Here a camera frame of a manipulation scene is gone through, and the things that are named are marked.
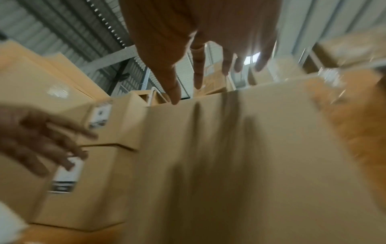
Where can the squarish taped cardboard box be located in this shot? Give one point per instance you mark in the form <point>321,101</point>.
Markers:
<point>36,78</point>
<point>241,166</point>

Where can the fragile sticker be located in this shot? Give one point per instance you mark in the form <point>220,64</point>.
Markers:
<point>99,116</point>
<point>66,181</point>

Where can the person's left hand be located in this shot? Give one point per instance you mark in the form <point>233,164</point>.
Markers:
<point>27,138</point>

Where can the cardboard box white labels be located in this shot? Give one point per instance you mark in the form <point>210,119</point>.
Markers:
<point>349,47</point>

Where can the brown cardboard box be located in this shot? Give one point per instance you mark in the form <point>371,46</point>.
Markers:
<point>215,83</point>

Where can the person's right hand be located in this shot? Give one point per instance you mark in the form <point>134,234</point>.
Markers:
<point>196,21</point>

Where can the small taped cardboard box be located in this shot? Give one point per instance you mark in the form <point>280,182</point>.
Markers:
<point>126,124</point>
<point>96,195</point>

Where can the white backing paper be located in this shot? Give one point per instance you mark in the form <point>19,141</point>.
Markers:
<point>10,224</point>

